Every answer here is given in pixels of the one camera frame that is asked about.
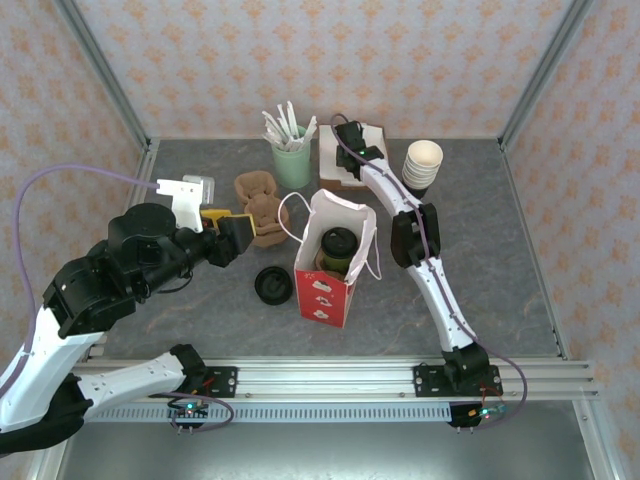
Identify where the grey slotted cable duct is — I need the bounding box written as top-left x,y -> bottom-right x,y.
89,403 -> 454,424

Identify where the stack of paper cups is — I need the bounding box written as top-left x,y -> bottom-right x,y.
401,139 -> 445,200

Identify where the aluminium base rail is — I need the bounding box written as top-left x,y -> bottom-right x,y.
69,357 -> 600,402

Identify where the aluminium right side rail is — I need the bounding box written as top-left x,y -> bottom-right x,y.
498,141 -> 572,362

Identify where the aluminium left frame post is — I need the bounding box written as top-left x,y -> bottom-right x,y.
53,0 -> 152,151

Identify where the aluminium right frame post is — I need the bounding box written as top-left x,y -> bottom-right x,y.
499,0 -> 597,151

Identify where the black plastic cup lid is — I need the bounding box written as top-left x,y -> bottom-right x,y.
253,266 -> 294,305
320,227 -> 359,259

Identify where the controller board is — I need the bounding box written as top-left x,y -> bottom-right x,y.
167,397 -> 211,432
448,399 -> 507,432

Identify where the green paper coffee cup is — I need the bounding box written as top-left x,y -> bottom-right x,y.
322,252 -> 354,274

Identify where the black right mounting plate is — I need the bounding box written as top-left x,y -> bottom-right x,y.
413,364 -> 503,399

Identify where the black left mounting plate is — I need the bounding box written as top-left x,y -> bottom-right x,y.
197,366 -> 239,399

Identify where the pale green mug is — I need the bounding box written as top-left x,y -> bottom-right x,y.
271,127 -> 312,190

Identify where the black mounting plate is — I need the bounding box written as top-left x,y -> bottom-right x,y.
197,366 -> 239,399
413,364 -> 503,399

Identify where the red and white gift bag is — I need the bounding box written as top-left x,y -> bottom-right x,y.
277,188 -> 384,330

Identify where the right controller board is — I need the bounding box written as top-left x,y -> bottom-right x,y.
448,399 -> 507,432

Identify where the left controller board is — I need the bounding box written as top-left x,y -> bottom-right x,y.
167,397 -> 211,432

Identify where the aluminium frame post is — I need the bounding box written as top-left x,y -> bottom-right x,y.
499,0 -> 597,151
53,0 -> 152,151

